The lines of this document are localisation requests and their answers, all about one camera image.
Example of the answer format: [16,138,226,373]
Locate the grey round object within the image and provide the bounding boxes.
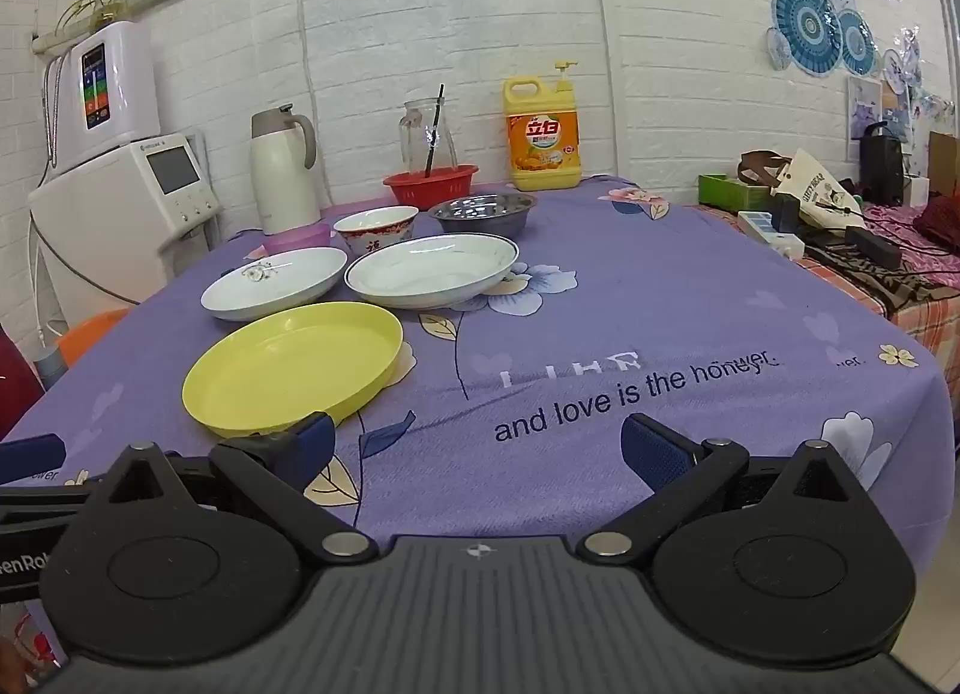
[30,345,68,391]

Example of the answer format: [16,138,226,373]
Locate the cream tote bag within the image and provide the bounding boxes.
[739,148,867,238]

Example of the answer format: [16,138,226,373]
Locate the dark red cloth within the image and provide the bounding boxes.
[0,323,46,440]

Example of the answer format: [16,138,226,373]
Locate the white bowl with red pattern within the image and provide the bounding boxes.
[333,206,419,259]

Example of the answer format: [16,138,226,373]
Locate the small blue paper fan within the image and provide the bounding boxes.
[836,8,878,76]

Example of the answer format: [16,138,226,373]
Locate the purple plastic bowl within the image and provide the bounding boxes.
[262,223,332,256]

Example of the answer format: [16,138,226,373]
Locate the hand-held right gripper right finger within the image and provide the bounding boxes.
[576,413,875,566]

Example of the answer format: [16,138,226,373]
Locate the white plate with blue rim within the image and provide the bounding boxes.
[344,233,521,310]

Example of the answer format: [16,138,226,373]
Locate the yellow detergent bottle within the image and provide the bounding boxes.
[502,60,583,193]

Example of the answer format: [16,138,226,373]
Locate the orange plastic stool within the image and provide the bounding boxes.
[56,308,132,369]

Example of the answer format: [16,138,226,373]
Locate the stainless steel bowl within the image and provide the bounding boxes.
[428,192,539,238]

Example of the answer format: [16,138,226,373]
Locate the purple floral tablecloth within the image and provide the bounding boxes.
[0,173,950,665]

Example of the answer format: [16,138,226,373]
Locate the maroon knitted cloth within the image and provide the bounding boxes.
[911,199,960,253]

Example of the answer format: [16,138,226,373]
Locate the white water dispenser with screen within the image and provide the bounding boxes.
[28,130,222,328]

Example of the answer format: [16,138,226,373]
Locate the white plastic box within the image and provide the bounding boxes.
[737,210,805,260]

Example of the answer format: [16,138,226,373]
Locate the cardboard box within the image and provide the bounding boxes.
[926,131,960,196]

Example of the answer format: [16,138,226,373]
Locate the white thermos jug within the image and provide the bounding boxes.
[250,104,323,236]

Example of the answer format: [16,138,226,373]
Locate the green box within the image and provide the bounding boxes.
[697,173,773,215]

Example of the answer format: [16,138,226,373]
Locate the black stirring stick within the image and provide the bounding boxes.
[424,84,446,179]

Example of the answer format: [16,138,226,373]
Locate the glass pitcher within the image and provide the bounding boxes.
[398,98,458,178]

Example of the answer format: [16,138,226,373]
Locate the red plastic basket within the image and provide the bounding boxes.
[382,164,480,211]

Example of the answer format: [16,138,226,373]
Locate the black speaker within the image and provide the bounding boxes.
[859,122,906,208]

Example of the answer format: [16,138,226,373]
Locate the yellow plastic plate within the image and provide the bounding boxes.
[182,302,406,438]

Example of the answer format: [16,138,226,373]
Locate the black rectangular case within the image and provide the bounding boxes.
[844,225,905,271]

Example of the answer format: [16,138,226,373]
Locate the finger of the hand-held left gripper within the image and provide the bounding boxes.
[0,434,67,486]
[0,484,106,524]

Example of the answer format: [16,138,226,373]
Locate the wall picture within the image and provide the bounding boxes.
[847,75,883,163]

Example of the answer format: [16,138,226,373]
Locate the white plate with floral print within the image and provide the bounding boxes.
[200,246,350,322]

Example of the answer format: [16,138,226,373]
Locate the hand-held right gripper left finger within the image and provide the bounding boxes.
[94,410,380,566]

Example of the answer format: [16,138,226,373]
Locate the white water purifier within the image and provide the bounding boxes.
[43,21,162,166]

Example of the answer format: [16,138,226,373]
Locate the large blue paper fan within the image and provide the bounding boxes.
[771,0,841,76]

